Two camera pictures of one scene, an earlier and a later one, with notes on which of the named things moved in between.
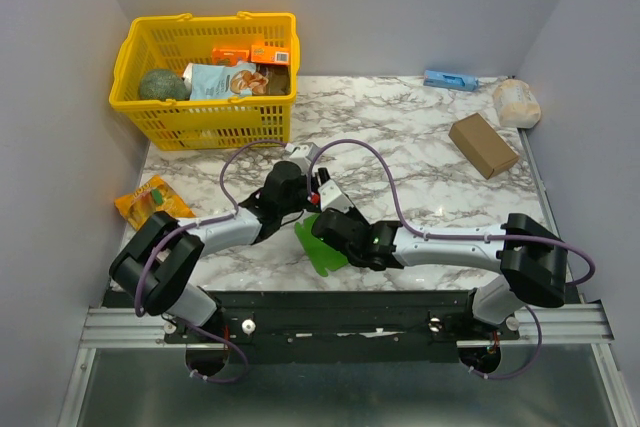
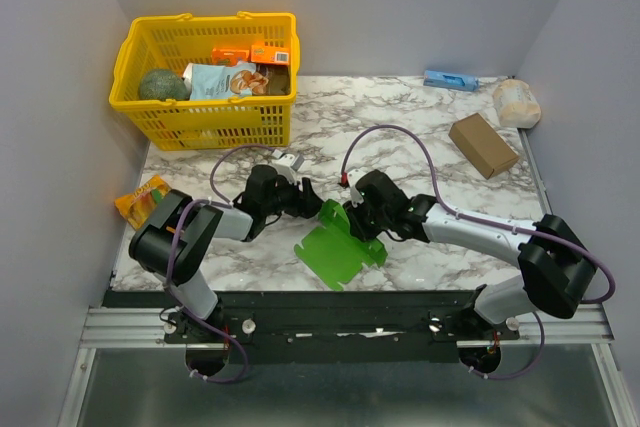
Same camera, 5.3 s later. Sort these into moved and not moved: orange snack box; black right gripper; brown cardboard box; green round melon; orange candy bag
Moved: black right gripper
Not moved: brown cardboard box; orange candy bag; green round melon; orange snack box
